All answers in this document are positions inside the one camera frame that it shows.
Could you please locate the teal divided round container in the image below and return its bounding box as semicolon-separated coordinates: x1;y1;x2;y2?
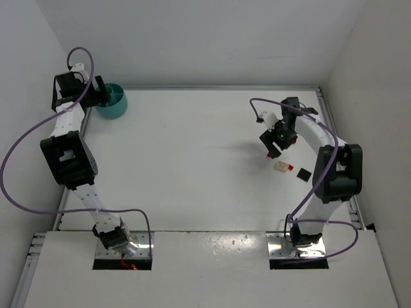
96;83;128;119

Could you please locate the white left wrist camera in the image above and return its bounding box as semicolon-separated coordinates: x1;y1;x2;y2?
69;63;89;83

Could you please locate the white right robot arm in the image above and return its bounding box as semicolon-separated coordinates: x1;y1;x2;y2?
256;97;363;247

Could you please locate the white front cover board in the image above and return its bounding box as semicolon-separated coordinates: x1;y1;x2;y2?
25;231;397;307

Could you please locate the white lego brick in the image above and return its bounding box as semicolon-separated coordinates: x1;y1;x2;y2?
274;160;289;173

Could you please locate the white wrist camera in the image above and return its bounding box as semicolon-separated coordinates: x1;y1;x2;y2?
256;111;279;132
69;63;89;83

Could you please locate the black lego plate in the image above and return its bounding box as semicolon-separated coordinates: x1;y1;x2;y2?
297;168;312;182

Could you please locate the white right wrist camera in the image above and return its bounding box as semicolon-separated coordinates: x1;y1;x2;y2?
256;111;279;132

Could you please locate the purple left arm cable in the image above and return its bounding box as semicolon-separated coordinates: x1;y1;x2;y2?
0;47;153;259

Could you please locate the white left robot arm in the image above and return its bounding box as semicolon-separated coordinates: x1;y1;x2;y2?
40;68;135;256

